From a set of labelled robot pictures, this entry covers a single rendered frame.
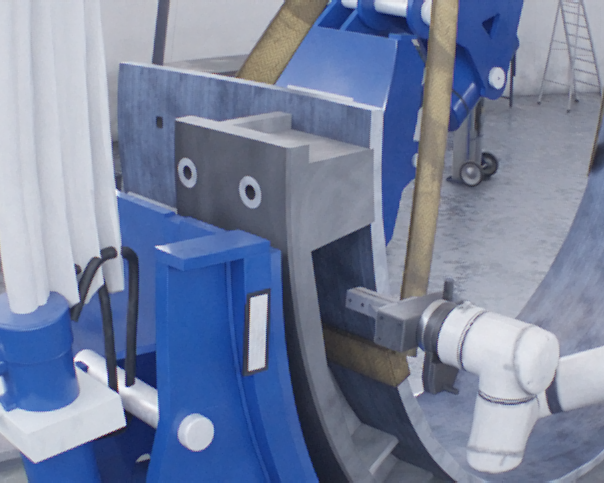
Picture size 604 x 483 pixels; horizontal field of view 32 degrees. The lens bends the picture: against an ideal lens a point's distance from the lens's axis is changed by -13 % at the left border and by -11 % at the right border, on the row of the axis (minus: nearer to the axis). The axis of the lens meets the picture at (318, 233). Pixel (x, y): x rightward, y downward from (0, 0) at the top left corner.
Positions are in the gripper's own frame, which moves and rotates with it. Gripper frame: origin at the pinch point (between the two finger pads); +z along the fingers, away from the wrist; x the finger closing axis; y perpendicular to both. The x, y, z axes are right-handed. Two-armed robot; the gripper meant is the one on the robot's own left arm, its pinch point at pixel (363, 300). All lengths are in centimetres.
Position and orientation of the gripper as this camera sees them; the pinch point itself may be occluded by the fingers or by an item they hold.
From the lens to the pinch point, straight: 167.3
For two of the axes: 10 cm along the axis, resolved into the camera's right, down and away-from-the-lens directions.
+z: -7.1, -2.4, 6.6
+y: 0.6, -9.6, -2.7
